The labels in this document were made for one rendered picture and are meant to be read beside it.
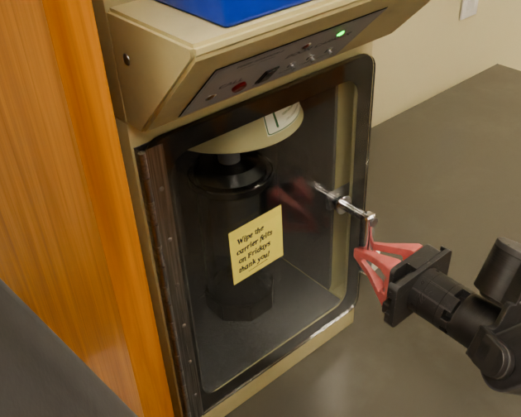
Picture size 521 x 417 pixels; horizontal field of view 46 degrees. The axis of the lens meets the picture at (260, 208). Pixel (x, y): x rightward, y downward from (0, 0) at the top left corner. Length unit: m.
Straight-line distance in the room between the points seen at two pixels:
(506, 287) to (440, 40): 1.08
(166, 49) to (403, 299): 0.42
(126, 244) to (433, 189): 0.91
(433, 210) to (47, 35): 0.96
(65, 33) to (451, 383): 0.72
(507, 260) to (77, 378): 0.56
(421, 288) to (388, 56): 0.88
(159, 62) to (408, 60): 1.19
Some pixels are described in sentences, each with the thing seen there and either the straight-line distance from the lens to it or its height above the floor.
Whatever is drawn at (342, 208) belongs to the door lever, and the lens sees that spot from 0.78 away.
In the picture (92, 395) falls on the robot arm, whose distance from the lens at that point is 0.18.
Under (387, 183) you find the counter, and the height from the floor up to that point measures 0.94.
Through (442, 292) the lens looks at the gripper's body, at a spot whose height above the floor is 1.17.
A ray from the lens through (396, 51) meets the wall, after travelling 1.54.
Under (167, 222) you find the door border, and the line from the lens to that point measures 0.60.
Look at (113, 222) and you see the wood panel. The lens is 0.46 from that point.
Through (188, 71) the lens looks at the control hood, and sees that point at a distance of 0.43.
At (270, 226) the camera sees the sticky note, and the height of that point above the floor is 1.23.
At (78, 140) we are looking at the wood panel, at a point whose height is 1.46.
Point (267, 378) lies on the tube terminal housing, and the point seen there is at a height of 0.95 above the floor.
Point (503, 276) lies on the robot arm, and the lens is 0.69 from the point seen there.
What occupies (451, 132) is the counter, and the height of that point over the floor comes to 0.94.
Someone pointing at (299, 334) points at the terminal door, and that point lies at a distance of 0.87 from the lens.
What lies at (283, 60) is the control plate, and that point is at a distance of 0.54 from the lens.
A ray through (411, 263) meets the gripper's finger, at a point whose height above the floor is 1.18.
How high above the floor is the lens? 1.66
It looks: 36 degrees down
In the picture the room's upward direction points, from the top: 3 degrees counter-clockwise
